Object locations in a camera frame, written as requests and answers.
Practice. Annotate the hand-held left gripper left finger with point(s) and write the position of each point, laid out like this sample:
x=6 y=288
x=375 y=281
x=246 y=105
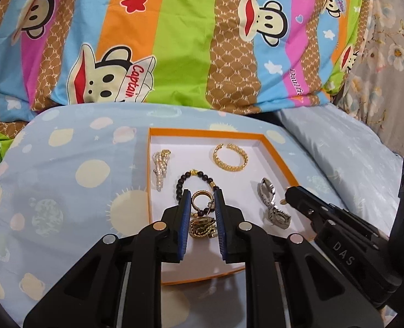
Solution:
x=185 y=225

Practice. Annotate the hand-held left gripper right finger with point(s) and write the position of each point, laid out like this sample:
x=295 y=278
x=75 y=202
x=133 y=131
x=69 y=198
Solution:
x=220 y=225

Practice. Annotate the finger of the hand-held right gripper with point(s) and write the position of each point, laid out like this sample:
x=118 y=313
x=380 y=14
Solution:
x=311 y=203

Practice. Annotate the gold wristwatch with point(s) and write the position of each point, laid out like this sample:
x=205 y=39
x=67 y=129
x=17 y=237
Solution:
x=202 y=228

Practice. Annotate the silver wristwatch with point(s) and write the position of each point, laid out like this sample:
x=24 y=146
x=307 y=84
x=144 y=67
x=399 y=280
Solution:
x=267 y=194

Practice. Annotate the gold braided bangle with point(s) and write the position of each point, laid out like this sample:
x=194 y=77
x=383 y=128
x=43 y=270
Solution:
x=222 y=164

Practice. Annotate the orange shallow cardboard box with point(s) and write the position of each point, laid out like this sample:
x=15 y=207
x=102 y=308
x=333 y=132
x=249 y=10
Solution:
x=195 y=150

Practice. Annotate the pale blue satin quilt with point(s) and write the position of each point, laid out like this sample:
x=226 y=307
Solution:
x=342 y=150

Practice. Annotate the grey floral cloth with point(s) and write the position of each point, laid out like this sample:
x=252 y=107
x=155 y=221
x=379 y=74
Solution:
x=390 y=58

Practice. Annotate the colourful striped monkey print blanket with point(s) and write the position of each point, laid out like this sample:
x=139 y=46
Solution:
x=188 y=41

